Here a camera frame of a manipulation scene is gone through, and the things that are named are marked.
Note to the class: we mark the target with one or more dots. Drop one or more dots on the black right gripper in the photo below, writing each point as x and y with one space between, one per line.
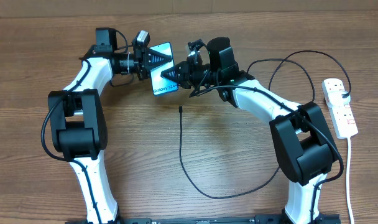
186 80

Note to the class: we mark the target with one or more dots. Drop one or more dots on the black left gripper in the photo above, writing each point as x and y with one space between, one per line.
143 61

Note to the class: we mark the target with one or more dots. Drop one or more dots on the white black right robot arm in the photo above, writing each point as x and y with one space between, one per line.
304 147

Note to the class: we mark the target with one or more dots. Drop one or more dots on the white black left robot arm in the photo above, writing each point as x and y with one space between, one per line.
76 117

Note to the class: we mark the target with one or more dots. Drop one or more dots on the white charger adapter plug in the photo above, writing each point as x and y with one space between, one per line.
337 98

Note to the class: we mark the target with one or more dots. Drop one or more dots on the white power strip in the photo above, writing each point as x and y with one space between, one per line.
342 117

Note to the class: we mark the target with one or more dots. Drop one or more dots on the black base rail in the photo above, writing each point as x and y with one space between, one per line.
207 220

